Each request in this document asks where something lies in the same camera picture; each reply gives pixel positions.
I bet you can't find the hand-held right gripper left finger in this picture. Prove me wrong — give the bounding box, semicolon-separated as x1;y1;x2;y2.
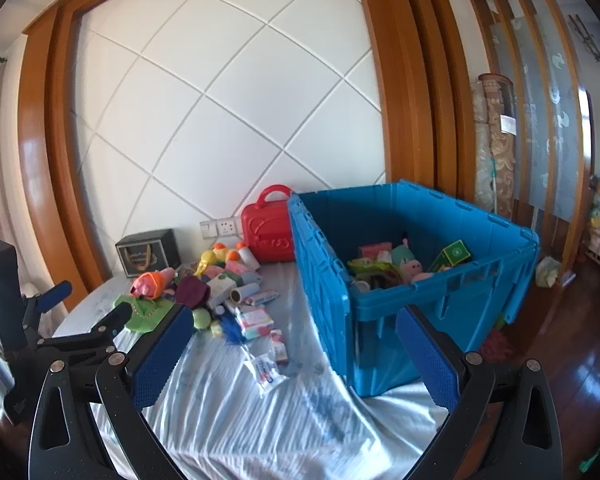
28;304;195;480

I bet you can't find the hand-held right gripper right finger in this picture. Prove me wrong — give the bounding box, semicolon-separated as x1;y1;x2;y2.
395;304;563;480

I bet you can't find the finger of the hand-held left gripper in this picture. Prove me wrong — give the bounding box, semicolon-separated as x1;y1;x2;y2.
22;280;74;341
30;302;133;361

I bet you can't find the blue bottle brush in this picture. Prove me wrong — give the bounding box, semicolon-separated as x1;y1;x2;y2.
214;307;246;346

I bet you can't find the blue plastic storage crate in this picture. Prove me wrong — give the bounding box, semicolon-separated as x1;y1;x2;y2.
287;180;540;398

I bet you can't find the striped cloth covered desktop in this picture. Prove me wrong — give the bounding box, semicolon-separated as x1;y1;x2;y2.
52;260;453;480

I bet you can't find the green felt toy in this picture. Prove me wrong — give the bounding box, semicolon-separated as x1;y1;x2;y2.
112;295;175;333

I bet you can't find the pink orange plush toy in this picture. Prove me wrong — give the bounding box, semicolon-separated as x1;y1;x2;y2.
130;268;176;301

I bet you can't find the dark purple plush toy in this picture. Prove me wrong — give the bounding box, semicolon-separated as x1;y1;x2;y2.
175;276;211;308

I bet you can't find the black gift box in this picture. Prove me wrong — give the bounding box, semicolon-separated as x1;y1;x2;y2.
115;229;182;278

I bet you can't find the green cardboard box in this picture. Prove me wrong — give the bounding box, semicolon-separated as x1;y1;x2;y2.
427;240;473;273

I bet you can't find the white wet wipes packet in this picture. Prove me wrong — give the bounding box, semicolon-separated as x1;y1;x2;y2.
245;352;283;396

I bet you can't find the yellow toy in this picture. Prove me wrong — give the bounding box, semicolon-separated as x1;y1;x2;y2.
195;242;231;276

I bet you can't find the small red white box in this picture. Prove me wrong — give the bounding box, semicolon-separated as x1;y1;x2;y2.
242;290;278;307

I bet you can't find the pink cardboard box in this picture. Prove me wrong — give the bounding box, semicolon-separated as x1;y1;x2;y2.
358;243;393;261

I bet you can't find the pink white medicine box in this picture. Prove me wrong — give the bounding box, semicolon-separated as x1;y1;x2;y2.
269;329;290;365

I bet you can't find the white bottle orange cap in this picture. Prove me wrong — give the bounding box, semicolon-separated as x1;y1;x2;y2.
235;242;261;271

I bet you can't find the white bag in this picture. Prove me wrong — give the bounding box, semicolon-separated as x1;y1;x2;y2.
536;256;563;288

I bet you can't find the red toy carry case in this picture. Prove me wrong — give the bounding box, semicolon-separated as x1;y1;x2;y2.
241;185;297;263

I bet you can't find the rolled patterned carpet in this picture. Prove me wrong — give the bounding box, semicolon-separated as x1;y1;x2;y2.
472;74;520;221

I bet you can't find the wooden slatted screen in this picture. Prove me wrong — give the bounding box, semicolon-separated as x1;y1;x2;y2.
462;0;597;273

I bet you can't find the white wall socket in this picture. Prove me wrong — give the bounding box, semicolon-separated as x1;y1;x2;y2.
199;216;242;239

